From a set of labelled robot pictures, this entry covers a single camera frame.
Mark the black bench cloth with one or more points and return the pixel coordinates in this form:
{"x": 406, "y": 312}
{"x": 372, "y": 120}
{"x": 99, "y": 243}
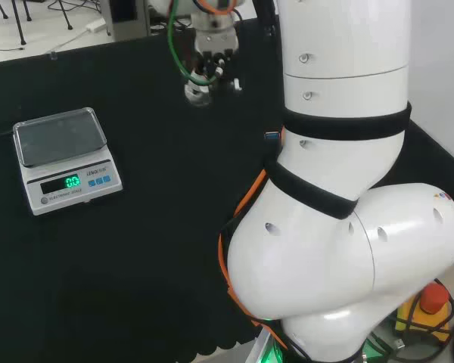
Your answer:
{"x": 155, "y": 227}

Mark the yellow stop button red cap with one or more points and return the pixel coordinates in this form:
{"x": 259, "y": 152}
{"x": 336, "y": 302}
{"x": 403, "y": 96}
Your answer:
{"x": 433, "y": 298}

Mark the white power adapter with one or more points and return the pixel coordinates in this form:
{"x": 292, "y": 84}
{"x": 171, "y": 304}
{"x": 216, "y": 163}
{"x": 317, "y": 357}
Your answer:
{"x": 94, "y": 26}

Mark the black tripod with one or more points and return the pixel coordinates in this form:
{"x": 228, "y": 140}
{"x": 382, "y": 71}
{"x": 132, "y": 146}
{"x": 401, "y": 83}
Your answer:
{"x": 19, "y": 26}

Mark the blue usb connector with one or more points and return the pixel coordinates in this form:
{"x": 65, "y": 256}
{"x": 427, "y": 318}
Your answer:
{"x": 272, "y": 136}

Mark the clear glass beaker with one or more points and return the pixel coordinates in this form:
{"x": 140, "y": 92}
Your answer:
{"x": 196, "y": 94}

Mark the grey metal post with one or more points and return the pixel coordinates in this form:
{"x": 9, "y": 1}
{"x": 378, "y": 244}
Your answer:
{"x": 125, "y": 19}

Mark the clear tape piece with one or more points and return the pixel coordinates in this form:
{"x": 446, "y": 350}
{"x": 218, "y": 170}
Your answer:
{"x": 53, "y": 56}

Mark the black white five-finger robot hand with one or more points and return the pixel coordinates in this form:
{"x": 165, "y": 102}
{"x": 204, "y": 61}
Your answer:
{"x": 215, "y": 41}

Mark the white electronic balance steel pan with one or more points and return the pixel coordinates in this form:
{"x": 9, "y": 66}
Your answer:
{"x": 72, "y": 189}

